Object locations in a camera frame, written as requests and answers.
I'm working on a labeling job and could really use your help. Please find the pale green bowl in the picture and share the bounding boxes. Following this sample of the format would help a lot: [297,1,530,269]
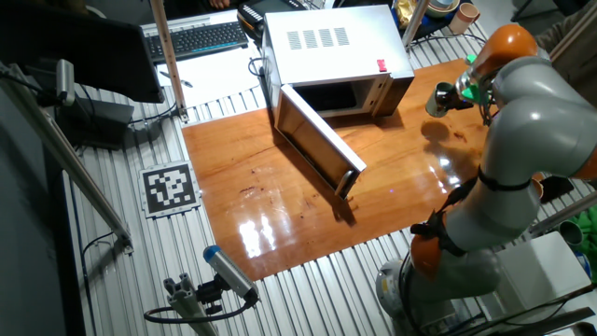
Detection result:
[424,0,462,20]

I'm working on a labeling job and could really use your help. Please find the black and orange teach pendant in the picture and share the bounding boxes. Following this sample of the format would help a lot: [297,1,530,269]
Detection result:
[236,0,310,41]

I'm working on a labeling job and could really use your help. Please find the black camera cable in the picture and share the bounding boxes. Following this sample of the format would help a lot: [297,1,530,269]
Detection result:
[143,297,256,325]

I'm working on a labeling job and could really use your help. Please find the grey aluminium camera bracket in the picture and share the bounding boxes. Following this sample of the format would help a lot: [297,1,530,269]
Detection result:
[162,272,221,336]

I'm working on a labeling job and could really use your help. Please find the black flat box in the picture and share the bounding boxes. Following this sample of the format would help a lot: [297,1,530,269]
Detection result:
[54,95,135,151]

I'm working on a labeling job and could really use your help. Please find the long aluminium frame beam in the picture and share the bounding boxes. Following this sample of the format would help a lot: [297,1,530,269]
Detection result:
[0,60,135,256]

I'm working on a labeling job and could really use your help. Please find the black microwave power cable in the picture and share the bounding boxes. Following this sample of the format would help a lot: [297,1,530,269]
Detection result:
[246,56,266,79]

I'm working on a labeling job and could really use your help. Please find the grey webcam on beam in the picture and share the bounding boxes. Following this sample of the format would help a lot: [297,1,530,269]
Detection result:
[54,58,76,107]

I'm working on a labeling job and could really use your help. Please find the white paper sheets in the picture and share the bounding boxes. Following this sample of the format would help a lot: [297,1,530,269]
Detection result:
[156,45,262,109]

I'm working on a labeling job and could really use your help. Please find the yellow crinkled bag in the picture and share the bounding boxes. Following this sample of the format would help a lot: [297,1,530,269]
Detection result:
[393,0,420,30]

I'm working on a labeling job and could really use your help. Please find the person in grey jacket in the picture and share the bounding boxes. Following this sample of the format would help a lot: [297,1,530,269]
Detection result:
[535,0,597,94]

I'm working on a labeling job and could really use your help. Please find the black computer monitor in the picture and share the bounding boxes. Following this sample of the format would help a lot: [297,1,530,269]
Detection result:
[0,3,165,105]

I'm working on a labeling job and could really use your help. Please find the green cup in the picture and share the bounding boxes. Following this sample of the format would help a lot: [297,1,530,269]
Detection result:
[558,219,585,249]

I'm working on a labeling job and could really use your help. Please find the pink cup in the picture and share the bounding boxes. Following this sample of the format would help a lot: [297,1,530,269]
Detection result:
[449,1,481,35]

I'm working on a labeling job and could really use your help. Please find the green ceramic mug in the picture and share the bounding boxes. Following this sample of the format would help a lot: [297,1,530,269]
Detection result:
[424,80,457,119]

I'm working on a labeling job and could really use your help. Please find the slanted wooden bar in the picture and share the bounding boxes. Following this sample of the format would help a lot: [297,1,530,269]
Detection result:
[548,3,597,63]

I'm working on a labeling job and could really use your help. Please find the black computer keyboard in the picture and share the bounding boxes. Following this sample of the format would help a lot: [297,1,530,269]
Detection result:
[141,19,250,65]

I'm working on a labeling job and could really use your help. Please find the green cloth object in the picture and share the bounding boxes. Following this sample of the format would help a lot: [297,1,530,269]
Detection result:
[570,203,597,282]

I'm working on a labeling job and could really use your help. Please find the silver camera with blue end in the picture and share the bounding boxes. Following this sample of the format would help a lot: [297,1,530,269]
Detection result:
[201,244,261,305]

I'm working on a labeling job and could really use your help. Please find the silver microwave oven body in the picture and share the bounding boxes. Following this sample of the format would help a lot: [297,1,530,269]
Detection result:
[260,4,416,124]

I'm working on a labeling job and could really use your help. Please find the white box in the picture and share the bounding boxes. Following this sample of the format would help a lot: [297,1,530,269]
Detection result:
[488,231,593,313]

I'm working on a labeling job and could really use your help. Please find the black and white marker plate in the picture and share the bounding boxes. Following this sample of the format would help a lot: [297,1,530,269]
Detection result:
[138,160,203,220]

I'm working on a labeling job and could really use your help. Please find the black cable bundle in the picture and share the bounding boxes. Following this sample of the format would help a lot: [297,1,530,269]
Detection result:
[396,74,500,336]

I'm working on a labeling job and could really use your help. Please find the upright wooden post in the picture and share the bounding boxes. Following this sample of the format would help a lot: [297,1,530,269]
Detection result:
[148,0,190,123]

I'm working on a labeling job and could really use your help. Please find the black pen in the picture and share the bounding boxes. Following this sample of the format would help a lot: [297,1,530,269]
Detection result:
[158,69,195,89]

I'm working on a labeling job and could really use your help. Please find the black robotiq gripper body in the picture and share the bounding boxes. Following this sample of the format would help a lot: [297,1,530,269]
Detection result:
[445,84,476,113]

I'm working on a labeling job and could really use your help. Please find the metal stand post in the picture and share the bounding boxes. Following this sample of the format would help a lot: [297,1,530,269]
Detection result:
[401,0,431,49]

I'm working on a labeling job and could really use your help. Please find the black smartphone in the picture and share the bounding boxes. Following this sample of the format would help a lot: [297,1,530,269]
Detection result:
[539,175,576,205]

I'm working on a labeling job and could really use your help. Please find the short aluminium frame beam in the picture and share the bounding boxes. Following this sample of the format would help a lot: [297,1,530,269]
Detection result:
[528,190,597,235]

